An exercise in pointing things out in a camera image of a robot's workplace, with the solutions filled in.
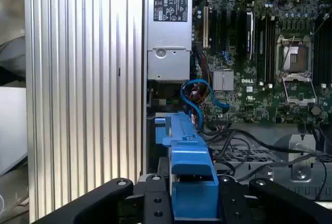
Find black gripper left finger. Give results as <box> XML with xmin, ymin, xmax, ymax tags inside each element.
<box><xmin>33</xmin><ymin>174</ymin><xmax>174</xmax><ymax>224</ymax></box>

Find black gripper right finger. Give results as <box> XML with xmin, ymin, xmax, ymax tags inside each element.
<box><xmin>218</xmin><ymin>174</ymin><xmax>332</xmax><ymax>224</ymax></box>

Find hard disk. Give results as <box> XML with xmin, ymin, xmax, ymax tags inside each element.
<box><xmin>154</xmin><ymin>111</ymin><xmax>220</xmax><ymax>222</ymax></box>

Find black disk wire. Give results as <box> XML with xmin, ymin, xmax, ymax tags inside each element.
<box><xmin>202</xmin><ymin>128</ymin><xmax>328</xmax><ymax>201</ymax></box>

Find metal disk bay cage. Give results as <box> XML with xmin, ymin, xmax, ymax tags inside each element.
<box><xmin>211</xmin><ymin>133</ymin><xmax>332</xmax><ymax>202</ymax></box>

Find black RAM slot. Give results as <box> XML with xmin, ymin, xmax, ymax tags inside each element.
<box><xmin>261</xmin><ymin>16</ymin><xmax>266</xmax><ymax>85</ymax></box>
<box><xmin>256</xmin><ymin>16</ymin><xmax>261</xmax><ymax>85</ymax></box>
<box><xmin>266</xmin><ymin>16</ymin><xmax>271</xmax><ymax>85</ymax></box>
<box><xmin>270</xmin><ymin>16</ymin><xmax>276</xmax><ymax>85</ymax></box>

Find black expansion slot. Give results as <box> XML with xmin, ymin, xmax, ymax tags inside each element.
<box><xmin>211</xmin><ymin>8</ymin><xmax>218</xmax><ymax>51</ymax></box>
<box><xmin>220</xmin><ymin>8</ymin><xmax>227</xmax><ymax>51</ymax></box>

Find white expansion slot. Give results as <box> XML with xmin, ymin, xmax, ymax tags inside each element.
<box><xmin>203</xmin><ymin>6</ymin><xmax>210</xmax><ymax>49</ymax></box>

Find green Dell motherboard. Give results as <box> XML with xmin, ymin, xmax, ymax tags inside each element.
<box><xmin>191</xmin><ymin>0</ymin><xmax>332</xmax><ymax>127</ymax></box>

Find silver chipset heatsink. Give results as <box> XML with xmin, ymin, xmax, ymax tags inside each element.
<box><xmin>213</xmin><ymin>70</ymin><xmax>234</xmax><ymax>91</ymax></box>

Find metal socket cover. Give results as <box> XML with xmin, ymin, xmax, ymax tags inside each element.
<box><xmin>282</xmin><ymin>74</ymin><xmax>317</xmax><ymax>105</ymax></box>

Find silver power supply unit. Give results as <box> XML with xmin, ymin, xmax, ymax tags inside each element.
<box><xmin>147</xmin><ymin>0</ymin><xmax>193</xmax><ymax>81</ymax></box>

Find CPU socket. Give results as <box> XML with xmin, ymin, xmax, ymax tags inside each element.
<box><xmin>275</xmin><ymin>34</ymin><xmax>313</xmax><ymax>76</ymax></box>

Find white flat panel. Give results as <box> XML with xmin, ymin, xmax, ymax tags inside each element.
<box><xmin>0</xmin><ymin>86</ymin><xmax>28</xmax><ymax>177</ymax></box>

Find thin metal locking lever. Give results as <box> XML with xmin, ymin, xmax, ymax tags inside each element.
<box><xmin>282</xmin><ymin>36</ymin><xmax>296</xmax><ymax>71</ymax></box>

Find black PC case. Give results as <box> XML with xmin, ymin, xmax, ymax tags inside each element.
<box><xmin>141</xmin><ymin>0</ymin><xmax>332</xmax><ymax>224</ymax></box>

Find dark grey object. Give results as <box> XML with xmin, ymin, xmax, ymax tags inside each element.
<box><xmin>0</xmin><ymin>36</ymin><xmax>26</xmax><ymax>86</ymax></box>

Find black cable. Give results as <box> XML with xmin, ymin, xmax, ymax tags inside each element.
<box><xmin>214</xmin><ymin>130</ymin><xmax>254</xmax><ymax>183</ymax></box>

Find blue data wire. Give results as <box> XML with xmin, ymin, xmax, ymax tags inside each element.
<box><xmin>181</xmin><ymin>78</ymin><xmax>230</xmax><ymax>132</ymax></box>

